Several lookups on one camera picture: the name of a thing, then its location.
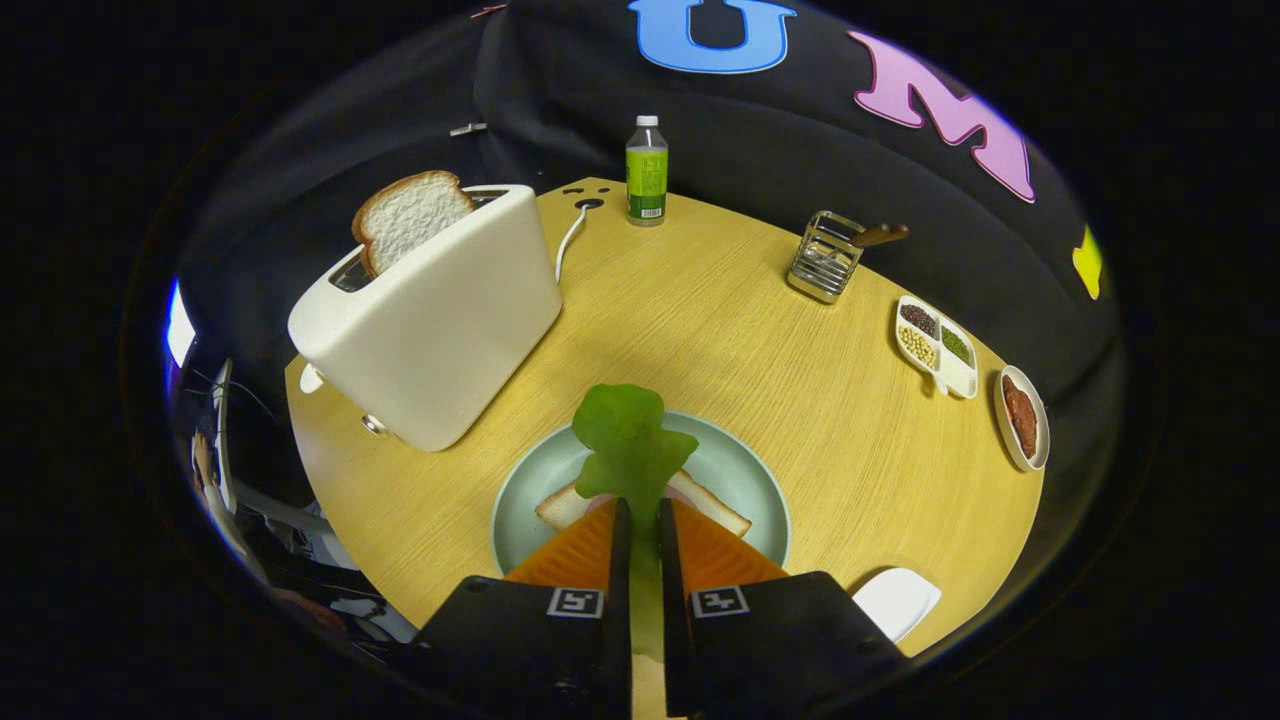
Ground white divided bean dish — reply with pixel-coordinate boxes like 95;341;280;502
894;294;980;400

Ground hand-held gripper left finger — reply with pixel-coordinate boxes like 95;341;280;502
415;497;633;720

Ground white sandwich bread slice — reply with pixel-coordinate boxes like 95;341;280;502
535;470;753;538

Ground black backdrop cloth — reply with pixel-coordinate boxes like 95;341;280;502
175;0;1126;561

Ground white rectangular plate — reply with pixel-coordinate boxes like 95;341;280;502
852;567;943;644

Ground metal wire utensil holder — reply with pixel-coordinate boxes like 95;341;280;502
786;210;865;305

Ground green lettuce leaf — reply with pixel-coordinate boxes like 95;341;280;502
572;383;701;656

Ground pale green round plate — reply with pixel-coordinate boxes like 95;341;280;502
490;408;793;578

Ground white toaster cable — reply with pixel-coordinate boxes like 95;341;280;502
555;203;591;284

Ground wooden handled utensil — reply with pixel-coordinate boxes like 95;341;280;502
820;224;910;263

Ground toasted bread slice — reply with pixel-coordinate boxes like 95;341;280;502
351;170;477;278

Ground white toaster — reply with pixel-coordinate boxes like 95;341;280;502
287;184;564;453

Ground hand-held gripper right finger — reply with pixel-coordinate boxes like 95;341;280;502
657;497;911;720

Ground round white meat plate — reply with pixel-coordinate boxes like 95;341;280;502
994;365;1051;472

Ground green drink bottle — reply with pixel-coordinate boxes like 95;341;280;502
625;115;670;228

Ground red meat slice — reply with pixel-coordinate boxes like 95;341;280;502
1003;375;1040;460

